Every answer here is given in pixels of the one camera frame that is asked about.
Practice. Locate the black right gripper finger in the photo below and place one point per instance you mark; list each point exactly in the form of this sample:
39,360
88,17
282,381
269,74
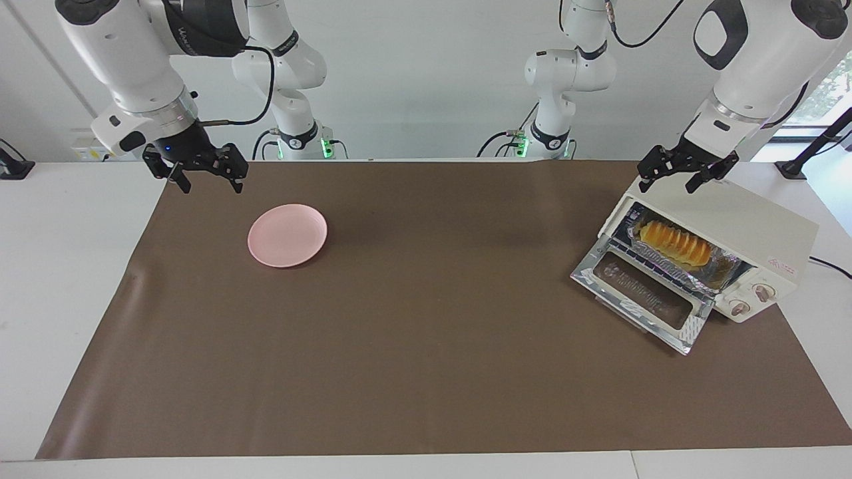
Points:
237,185
183,184

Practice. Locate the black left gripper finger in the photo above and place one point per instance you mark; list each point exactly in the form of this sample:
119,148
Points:
645,185
695,183

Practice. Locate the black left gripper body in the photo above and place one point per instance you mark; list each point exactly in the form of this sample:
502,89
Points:
685,163

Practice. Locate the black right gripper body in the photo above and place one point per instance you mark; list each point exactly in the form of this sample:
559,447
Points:
193,150

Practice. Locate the yellow ridged bread loaf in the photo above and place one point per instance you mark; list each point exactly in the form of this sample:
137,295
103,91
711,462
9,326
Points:
672,243

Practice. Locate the aluminium foil tray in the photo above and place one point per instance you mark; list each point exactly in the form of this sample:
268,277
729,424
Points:
722,273

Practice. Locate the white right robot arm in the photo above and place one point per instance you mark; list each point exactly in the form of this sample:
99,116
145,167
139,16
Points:
126,60

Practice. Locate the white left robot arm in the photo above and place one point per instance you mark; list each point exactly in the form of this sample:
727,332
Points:
759,73

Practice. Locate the cream toaster oven body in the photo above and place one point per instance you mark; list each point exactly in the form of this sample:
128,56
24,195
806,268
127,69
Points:
759,226

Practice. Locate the glass toaster oven door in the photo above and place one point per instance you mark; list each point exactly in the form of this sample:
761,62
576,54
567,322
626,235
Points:
599,263

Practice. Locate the large cream oven knob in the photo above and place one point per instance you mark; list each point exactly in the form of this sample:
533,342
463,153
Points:
764,293

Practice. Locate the small cream oven knob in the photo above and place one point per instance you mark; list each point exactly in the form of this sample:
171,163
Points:
739,308

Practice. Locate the pink round plate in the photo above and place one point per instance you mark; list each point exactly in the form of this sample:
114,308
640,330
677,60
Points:
287,236

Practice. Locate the black desk clamp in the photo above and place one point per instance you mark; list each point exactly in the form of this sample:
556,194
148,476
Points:
13,166

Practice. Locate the brown table mat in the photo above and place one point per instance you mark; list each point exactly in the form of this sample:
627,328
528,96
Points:
426,386

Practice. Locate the white wall socket box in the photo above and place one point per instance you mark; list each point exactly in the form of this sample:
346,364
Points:
83,152

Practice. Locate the black desk mount stand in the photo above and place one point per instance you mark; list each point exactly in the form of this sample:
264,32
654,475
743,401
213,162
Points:
809,150

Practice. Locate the window with white frame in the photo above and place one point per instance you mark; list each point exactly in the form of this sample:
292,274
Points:
829,93

